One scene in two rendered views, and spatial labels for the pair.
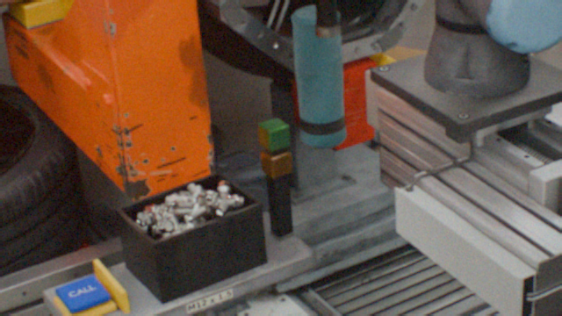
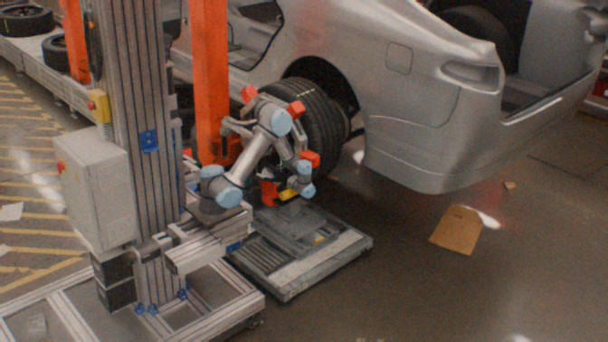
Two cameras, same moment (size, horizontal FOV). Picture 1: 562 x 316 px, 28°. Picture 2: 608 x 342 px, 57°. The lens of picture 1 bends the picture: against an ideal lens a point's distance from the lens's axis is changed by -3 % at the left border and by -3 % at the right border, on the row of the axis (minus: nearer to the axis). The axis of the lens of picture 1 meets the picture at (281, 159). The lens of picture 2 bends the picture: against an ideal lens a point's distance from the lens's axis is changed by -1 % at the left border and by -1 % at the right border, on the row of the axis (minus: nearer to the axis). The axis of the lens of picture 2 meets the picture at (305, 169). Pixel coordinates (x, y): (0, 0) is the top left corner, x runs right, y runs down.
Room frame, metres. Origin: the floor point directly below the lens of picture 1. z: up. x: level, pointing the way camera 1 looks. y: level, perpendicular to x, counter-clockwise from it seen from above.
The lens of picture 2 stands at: (1.43, -3.12, 2.46)
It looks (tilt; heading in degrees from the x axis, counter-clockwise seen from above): 30 degrees down; 73
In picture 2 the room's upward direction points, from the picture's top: 3 degrees clockwise
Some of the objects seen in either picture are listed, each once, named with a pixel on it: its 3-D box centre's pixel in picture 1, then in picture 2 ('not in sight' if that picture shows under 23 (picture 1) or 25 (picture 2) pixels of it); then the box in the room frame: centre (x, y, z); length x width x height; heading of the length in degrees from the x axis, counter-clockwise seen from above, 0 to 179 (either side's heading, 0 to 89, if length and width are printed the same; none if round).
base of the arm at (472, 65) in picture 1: (477, 42); not in sight; (1.47, -0.28, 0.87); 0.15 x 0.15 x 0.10
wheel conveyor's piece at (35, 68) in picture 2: not in sight; (81, 71); (0.77, 3.06, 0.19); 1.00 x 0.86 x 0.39; 118
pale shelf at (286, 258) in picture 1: (179, 279); not in sight; (1.60, 0.18, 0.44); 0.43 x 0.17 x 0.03; 118
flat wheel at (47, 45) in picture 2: not in sight; (75, 51); (0.73, 3.15, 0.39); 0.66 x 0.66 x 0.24
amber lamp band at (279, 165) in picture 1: (276, 161); not in sight; (1.69, 0.01, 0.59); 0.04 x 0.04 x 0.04; 28
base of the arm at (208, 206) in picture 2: not in sight; (213, 199); (1.69, -0.73, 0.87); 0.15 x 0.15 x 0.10
